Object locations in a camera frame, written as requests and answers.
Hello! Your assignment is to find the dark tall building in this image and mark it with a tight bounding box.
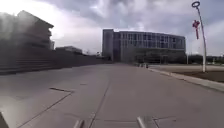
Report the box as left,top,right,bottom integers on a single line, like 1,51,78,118
0,9,56,52

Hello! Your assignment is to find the dark bare ground bed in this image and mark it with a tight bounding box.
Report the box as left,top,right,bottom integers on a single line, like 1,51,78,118
163,69,224,84

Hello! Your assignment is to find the grey glass-fronted building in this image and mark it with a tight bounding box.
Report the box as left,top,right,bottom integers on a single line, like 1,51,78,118
101,28,187,65

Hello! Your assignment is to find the red hanging ornament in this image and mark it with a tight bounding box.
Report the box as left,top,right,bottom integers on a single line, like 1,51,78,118
191,19,202,41

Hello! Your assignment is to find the white lamp pole with ring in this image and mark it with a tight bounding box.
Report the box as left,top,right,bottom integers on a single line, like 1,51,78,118
191,0,208,73

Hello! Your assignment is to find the grey paved plaza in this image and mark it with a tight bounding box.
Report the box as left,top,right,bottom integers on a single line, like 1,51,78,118
0,63,224,128

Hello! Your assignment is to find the pale kerb strip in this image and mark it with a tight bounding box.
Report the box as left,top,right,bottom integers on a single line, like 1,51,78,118
146,67,224,93

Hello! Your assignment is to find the robot's own part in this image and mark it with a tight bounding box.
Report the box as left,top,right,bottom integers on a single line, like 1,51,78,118
136,116,148,128
73,119,86,128

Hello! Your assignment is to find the long dark wall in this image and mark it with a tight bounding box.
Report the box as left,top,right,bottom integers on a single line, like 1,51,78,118
0,46,113,76

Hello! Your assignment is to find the low distant building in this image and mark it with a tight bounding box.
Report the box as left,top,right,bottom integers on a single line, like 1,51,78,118
54,45,84,56

